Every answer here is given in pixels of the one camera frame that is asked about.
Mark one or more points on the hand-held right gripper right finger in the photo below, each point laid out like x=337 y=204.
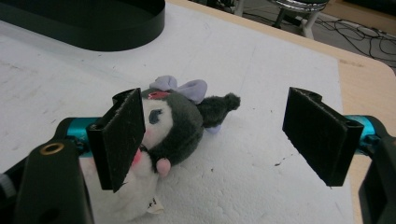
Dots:
x=320 y=137

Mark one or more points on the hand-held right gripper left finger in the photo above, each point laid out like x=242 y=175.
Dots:
x=120 y=140

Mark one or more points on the black and white plush doll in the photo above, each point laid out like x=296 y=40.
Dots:
x=174 y=127

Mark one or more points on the black oval tray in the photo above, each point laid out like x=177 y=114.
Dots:
x=84 y=21

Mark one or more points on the white foam board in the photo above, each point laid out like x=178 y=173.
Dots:
x=218 y=93

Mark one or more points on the chrome stool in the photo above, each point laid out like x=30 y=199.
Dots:
x=295 y=14

